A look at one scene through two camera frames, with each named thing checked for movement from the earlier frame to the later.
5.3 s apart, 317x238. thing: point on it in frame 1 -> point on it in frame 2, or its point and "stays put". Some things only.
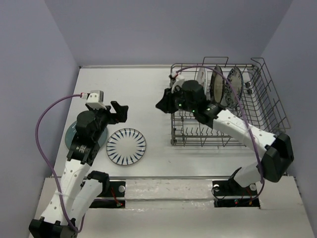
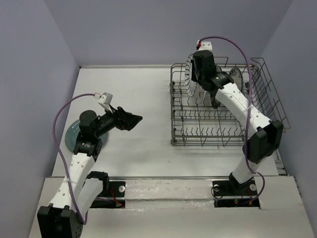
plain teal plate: (71, 132) stays put
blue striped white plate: (126, 147) -> (191, 86)
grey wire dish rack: (260, 104) stays put
